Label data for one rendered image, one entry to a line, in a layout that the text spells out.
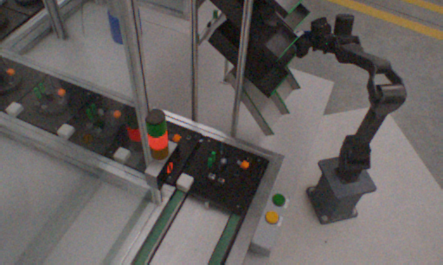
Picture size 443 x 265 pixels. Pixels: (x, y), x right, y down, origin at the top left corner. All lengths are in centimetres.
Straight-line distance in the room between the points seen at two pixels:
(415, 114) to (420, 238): 178
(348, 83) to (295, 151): 172
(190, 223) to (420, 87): 256
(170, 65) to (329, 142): 82
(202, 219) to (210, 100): 60
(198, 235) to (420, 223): 80
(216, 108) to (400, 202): 81
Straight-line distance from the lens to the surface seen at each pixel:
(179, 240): 130
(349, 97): 312
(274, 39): 123
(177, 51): 195
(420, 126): 317
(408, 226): 157
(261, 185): 136
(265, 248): 127
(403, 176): 168
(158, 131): 94
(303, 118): 170
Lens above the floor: 212
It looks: 49 degrees down
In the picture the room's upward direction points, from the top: 4 degrees clockwise
